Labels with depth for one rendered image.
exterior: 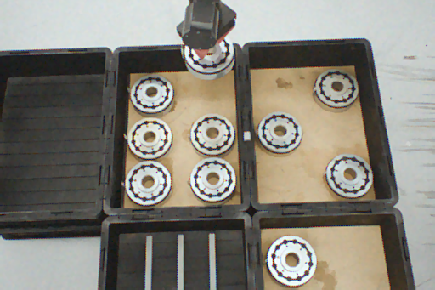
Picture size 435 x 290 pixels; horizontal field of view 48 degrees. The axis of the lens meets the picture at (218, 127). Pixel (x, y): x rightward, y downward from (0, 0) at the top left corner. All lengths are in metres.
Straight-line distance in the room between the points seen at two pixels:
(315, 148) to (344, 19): 0.49
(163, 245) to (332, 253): 0.36
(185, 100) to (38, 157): 0.37
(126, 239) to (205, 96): 0.38
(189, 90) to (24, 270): 0.58
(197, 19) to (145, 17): 0.73
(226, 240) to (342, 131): 0.37
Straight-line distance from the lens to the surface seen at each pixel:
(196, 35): 0.79
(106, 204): 1.03
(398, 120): 1.39
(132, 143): 1.14
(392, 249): 1.08
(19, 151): 1.24
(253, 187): 1.01
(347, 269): 1.10
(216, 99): 1.19
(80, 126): 1.22
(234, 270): 1.08
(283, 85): 1.22
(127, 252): 1.10
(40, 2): 1.62
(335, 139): 1.18
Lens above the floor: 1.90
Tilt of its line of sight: 67 degrees down
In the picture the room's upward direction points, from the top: 2 degrees counter-clockwise
